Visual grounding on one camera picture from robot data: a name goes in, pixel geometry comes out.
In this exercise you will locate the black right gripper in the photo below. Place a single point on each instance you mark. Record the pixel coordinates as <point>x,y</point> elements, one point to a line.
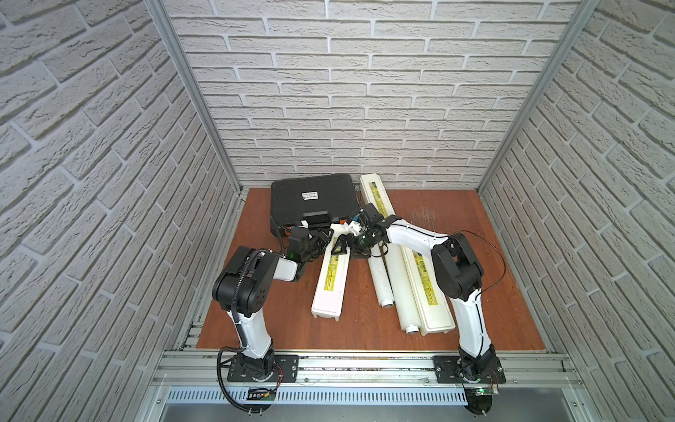
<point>353,248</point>

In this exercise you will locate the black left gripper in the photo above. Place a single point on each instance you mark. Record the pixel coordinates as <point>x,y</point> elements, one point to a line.
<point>321,240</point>

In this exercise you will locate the cream dispenser with lid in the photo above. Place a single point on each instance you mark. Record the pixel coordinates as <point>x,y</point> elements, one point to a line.
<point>331,285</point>

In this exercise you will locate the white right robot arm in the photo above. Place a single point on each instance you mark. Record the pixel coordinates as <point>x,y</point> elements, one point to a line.
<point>457,270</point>

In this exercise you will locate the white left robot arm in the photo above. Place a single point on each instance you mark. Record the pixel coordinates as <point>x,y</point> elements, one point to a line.
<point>245,282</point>

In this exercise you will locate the white plastic wrap roll middle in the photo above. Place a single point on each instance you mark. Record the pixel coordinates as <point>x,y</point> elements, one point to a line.
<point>381,281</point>

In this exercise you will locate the white plastic wrap roll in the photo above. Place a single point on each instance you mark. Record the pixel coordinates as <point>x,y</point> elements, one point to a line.
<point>407,312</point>
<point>381,281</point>

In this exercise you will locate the white plastic wrap roll right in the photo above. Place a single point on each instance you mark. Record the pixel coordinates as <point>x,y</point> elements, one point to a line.
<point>407,312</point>

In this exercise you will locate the black plastic tool case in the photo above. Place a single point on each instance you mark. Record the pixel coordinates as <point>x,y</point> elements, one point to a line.
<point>319,201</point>

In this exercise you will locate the cream dispenser far back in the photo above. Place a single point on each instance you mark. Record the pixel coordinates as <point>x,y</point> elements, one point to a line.
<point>373,191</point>

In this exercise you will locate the cream dispenser right front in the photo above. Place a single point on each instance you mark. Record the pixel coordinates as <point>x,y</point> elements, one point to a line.
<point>433,308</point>

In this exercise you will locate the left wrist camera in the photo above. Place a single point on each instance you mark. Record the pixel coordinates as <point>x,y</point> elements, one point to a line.
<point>298,248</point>

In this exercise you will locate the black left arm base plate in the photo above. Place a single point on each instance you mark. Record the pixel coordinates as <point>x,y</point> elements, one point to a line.
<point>244,369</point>

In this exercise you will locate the aluminium corner post right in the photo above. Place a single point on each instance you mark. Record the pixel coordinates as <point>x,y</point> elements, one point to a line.
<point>572,32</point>

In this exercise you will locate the aluminium corner post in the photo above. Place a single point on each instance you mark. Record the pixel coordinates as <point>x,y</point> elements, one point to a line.
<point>173,45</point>
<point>572,32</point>

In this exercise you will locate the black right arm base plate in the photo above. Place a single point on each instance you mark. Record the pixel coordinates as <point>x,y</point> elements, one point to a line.
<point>467,370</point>

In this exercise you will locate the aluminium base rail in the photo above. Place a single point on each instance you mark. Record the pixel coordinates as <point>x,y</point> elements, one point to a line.
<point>331,377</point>

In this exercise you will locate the aluminium corner post left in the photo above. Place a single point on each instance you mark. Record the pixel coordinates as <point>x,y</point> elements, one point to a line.
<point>173,45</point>

